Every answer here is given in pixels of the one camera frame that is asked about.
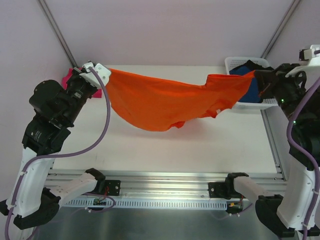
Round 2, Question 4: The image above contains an orange t shirt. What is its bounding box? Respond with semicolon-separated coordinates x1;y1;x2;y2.
105;69;254;132

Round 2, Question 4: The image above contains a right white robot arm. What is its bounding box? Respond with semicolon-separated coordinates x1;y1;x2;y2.
223;64;320;239

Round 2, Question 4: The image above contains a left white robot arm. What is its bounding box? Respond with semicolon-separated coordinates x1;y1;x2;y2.
0;64;111;230

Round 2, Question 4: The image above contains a pink folded t shirt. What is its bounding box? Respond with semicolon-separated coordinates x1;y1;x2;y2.
61;68;102;99

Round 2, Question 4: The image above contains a blue t shirt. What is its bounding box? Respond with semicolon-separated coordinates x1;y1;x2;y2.
229;65;261;103

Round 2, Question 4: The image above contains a black t shirt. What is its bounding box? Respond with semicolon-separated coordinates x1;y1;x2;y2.
244;60;274;72

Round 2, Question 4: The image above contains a white plastic basket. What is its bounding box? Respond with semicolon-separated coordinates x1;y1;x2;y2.
224;56;278;110

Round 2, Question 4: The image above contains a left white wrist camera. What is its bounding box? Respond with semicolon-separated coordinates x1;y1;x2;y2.
79;61;112;89

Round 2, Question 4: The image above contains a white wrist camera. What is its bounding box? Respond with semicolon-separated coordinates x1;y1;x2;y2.
284;44;320;77
79;61;112;89

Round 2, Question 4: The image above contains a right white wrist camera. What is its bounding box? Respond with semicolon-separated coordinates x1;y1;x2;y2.
284;44;320;77

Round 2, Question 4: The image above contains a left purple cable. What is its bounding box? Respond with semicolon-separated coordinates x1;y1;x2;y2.
3;67;112;240

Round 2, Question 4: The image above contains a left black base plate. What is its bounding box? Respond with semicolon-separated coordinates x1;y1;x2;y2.
99;180;121;196

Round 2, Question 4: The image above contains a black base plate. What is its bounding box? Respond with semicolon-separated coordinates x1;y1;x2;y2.
208;182;238;200
99;180;121;196

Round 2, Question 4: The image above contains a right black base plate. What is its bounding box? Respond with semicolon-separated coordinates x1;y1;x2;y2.
208;182;238;200

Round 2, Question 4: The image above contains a white slotted cable duct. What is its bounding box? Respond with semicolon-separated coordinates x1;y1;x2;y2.
65;197;227;211

